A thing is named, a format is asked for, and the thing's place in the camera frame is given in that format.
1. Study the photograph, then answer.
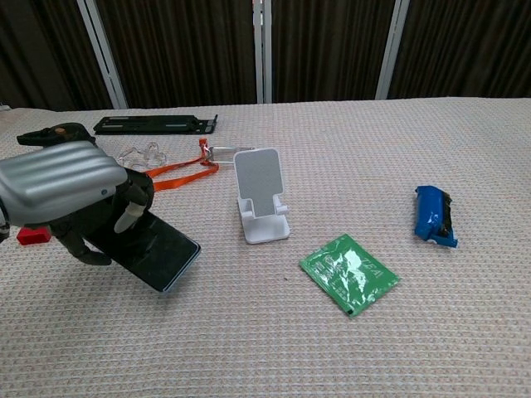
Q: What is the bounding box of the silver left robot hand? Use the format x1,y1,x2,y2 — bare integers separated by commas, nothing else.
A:
0,140,155,266

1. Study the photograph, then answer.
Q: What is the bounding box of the black smartphone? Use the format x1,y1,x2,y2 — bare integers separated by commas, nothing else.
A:
85,198,202,294

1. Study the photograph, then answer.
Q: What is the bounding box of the black plastic slotted bracket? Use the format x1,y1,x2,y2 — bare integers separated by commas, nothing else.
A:
93,114,220,136

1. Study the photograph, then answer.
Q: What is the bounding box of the white phone stand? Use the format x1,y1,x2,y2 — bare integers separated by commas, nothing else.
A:
233,148,291,245

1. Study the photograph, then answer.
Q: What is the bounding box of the black bottle cap with loop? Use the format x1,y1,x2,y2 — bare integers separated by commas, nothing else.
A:
16,123,97,147

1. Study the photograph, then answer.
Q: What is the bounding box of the red and white small block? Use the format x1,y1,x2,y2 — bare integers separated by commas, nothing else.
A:
17,226,51,245

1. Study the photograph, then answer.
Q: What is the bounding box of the clear plastic clip piece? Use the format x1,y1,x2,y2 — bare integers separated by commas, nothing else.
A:
117,142,168,169

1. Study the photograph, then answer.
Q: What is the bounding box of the black pleated curtain panel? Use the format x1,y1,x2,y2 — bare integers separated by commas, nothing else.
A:
387,0,531,100
270,0,400,104
93,0,258,109
0,0,115,112

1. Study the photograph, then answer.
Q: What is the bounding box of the clear badge holder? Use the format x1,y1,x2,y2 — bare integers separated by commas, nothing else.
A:
207,144,256,163

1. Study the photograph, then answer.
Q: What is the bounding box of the green tea packet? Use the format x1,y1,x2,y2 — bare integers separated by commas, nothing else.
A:
299,233,402,319

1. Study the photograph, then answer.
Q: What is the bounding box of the beige woven table cloth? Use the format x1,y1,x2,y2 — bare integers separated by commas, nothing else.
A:
0,97,531,398

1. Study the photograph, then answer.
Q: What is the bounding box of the blue snack packet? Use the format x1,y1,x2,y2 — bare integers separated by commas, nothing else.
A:
413,185,460,250

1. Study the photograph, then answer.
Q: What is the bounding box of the orange lanyard strap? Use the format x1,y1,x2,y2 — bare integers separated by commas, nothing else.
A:
140,138,220,184

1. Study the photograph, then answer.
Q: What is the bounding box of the white partition frame post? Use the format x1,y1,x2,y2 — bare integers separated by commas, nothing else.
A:
76,0,129,109
375,0,412,100
251,0,274,104

